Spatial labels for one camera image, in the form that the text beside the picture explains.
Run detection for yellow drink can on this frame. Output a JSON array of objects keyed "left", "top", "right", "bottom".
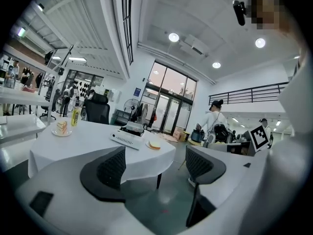
[{"left": 70, "top": 107, "right": 81, "bottom": 127}]

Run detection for black mesh office chair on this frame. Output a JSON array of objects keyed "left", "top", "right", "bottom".
[{"left": 84, "top": 93, "right": 111, "bottom": 125}]

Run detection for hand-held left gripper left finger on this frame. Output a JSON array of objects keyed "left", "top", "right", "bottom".
[{"left": 14, "top": 145, "right": 157, "bottom": 235}]

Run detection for dark blue-black box-shaped device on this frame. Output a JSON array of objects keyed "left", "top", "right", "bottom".
[{"left": 190, "top": 128, "right": 205, "bottom": 143}]

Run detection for black framed glass door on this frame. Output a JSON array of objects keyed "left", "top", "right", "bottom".
[{"left": 141, "top": 60, "right": 198, "bottom": 136}]

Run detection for white ceiling air conditioner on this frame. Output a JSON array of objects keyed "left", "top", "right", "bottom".
[{"left": 179, "top": 34, "right": 208, "bottom": 56}]

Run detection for flat cardboard sheets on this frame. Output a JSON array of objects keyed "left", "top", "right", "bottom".
[{"left": 151, "top": 132, "right": 178, "bottom": 143}]

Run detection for white sandwich maker appliance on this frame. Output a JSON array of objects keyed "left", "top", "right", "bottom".
[{"left": 109, "top": 127, "right": 145, "bottom": 150}]

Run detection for black camera tripod stand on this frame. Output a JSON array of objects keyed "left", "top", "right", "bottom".
[{"left": 57, "top": 44, "right": 75, "bottom": 78}]

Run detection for black head-worn camera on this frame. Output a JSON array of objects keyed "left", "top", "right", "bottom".
[{"left": 232, "top": 0, "right": 246, "bottom": 26}]

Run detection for small white cake plate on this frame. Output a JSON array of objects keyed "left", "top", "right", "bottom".
[{"left": 51, "top": 127, "right": 73, "bottom": 137}]

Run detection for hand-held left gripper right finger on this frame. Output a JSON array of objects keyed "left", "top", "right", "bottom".
[{"left": 184, "top": 144, "right": 269, "bottom": 229}]

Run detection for layered cake slice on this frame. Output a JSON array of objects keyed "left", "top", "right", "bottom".
[{"left": 55, "top": 120, "right": 68, "bottom": 135}]

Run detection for white tablecloth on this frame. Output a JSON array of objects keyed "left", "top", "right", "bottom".
[{"left": 28, "top": 120, "right": 177, "bottom": 189}]

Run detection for bread slice on plate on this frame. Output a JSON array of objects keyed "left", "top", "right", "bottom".
[{"left": 145, "top": 140, "right": 162, "bottom": 151}]

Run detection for white curved desk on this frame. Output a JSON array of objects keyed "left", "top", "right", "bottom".
[{"left": 0, "top": 115, "right": 46, "bottom": 144}]

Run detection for coat rack with clothes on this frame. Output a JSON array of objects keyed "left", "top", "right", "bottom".
[{"left": 133, "top": 101, "right": 157, "bottom": 130}]

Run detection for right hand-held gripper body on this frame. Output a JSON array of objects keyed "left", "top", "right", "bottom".
[{"left": 226, "top": 125, "right": 273, "bottom": 157}]

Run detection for black metal balcony railing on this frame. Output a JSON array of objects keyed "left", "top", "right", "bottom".
[{"left": 208, "top": 81, "right": 290, "bottom": 105}]

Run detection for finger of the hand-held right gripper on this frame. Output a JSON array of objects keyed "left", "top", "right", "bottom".
[{"left": 207, "top": 142, "right": 228, "bottom": 153}]

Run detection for person's face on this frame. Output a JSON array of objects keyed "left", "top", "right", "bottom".
[{"left": 250, "top": 0, "right": 294, "bottom": 31}]

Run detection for black pedestal fan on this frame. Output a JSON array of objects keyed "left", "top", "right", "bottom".
[{"left": 123, "top": 98, "right": 139, "bottom": 122}]

